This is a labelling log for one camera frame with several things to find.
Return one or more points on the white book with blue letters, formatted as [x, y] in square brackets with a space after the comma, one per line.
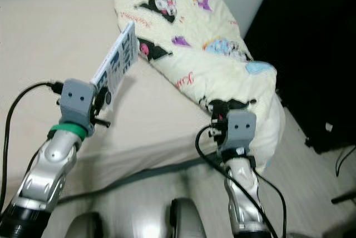
[117, 60]

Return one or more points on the cream cartoon print quilt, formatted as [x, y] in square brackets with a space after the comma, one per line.
[206, 65]

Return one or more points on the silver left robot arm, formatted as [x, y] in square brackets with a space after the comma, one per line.
[50, 171]

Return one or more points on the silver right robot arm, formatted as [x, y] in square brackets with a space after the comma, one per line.
[245, 199]

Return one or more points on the grey right robot leg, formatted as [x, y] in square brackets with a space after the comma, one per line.
[189, 218]

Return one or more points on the grey robot leg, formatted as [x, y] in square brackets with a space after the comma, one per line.
[93, 226]
[189, 218]

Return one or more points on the grey left robot leg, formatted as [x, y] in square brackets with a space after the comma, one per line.
[93, 226]

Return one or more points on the black cabinet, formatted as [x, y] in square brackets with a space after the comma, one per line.
[306, 54]

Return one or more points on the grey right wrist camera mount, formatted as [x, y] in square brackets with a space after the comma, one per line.
[242, 131]

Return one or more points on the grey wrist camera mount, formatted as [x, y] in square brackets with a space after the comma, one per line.
[242, 131]
[78, 104]

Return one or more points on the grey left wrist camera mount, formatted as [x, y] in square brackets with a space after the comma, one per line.
[78, 104]

